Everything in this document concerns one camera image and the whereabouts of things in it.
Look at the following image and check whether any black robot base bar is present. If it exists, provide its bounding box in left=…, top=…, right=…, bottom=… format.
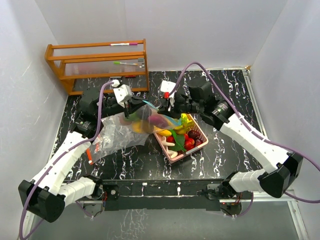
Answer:
left=82, top=178, right=253, bottom=212

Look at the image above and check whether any red strawberry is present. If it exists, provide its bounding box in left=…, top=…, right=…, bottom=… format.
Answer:
left=184, top=138, right=195, bottom=151

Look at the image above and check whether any purple sweet potato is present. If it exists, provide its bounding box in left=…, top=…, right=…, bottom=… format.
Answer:
left=148, top=115, right=170, bottom=129

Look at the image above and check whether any green cap marker pen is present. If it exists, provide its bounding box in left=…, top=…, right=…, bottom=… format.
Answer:
left=113, top=61, right=139, bottom=66

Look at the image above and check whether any green mango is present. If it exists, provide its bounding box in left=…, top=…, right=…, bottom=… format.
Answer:
left=128, top=112, right=140, bottom=122

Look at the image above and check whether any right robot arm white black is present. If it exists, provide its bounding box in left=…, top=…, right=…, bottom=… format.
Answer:
left=159, top=80, right=303, bottom=199

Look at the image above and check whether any wooden shelf rack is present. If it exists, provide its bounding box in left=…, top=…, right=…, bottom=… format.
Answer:
left=44, top=39, right=150, bottom=96

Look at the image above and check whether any pink white marker pen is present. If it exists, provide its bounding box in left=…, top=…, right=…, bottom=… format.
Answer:
left=110, top=42, right=138, bottom=47

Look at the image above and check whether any pink plastic basket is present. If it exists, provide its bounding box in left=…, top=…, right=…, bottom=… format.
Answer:
left=154, top=113, right=209, bottom=163

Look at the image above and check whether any yellow banana bunch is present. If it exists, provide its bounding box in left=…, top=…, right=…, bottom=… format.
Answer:
left=174, top=113, right=194, bottom=135

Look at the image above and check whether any yellow orange fruit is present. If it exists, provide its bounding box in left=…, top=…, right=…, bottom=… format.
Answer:
left=131, top=121, right=146, bottom=134

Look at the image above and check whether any dark red plum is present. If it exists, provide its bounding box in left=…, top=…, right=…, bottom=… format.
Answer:
left=187, top=129, right=201, bottom=140

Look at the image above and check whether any green leaf vegetable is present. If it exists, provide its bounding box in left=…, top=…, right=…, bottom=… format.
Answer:
left=169, top=130, right=187, bottom=152

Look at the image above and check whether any blue zipper clear bag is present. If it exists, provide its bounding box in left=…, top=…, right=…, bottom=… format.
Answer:
left=118, top=99, right=182, bottom=134

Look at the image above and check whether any red zipper clear bag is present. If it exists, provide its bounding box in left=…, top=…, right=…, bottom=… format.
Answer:
left=86, top=113, right=149, bottom=165

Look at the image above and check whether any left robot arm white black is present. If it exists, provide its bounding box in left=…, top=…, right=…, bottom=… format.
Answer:
left=18, top=85, right=147, bottom=223

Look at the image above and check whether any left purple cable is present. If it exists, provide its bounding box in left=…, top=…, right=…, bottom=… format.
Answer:
left=18, top=80, right=118, bottom=240

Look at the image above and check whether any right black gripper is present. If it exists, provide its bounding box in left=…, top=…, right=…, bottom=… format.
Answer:
left=158, top=92, right=203, bottom=120

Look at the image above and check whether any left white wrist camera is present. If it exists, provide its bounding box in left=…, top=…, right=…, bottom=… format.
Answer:
left=111, top=79, right=133, bottom=108

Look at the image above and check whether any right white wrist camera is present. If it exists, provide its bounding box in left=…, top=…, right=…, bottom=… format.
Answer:
left=160, top=80, right=176, bottom=112

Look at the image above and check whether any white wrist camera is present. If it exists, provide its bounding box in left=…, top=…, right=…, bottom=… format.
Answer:
left=160, top=80, right=176, bottom=112
left=111, top=79, right=133, bottom=108

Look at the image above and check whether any grey staples block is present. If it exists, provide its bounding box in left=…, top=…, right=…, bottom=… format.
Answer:
left=137, top=58, right=145, bottom=64

